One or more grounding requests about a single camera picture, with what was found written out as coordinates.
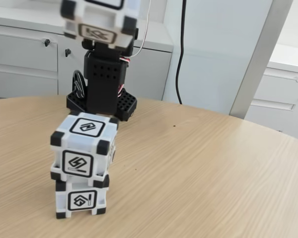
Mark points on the white cube with scissors symbol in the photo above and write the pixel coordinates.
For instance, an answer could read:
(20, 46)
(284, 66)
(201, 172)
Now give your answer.
(96, 32)

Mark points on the white cube with lightning symbol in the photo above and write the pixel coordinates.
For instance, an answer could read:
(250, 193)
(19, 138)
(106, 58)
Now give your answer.
(77, 163)

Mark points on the black round clamp knob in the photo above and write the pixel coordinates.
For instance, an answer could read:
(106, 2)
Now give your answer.
(79, 93)

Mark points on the white low cabinet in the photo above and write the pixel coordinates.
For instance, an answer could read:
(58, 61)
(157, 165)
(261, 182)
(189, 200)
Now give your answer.
(275, 86)
(20, 57)

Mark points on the grey pillar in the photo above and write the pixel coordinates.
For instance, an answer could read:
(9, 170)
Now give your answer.
(260, 62)

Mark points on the white cube with house symbol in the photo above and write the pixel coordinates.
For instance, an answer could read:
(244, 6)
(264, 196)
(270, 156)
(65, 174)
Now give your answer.
(79, 200)

